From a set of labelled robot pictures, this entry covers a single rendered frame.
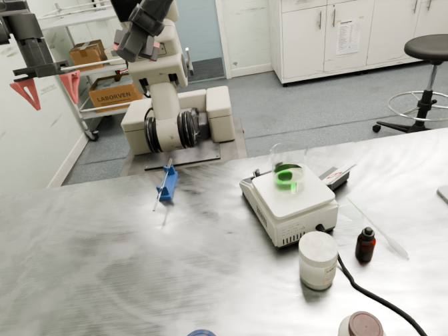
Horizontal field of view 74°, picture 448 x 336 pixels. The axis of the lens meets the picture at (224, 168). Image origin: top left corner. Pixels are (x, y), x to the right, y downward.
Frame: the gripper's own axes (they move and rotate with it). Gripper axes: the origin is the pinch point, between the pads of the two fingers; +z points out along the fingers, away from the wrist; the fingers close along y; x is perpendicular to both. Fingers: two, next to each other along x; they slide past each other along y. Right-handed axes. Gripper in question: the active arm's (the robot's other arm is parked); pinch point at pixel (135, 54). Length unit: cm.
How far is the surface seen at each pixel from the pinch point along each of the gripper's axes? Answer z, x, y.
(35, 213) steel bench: -16, -57, -16
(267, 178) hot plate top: -51, -42, 30
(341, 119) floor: 80, 33, 158
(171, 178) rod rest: -27, -43, 15
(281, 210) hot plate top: -58, -48, 30
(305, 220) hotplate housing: -59, -49, 34
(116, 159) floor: 146, -21, -4
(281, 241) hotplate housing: -56, -54, 32
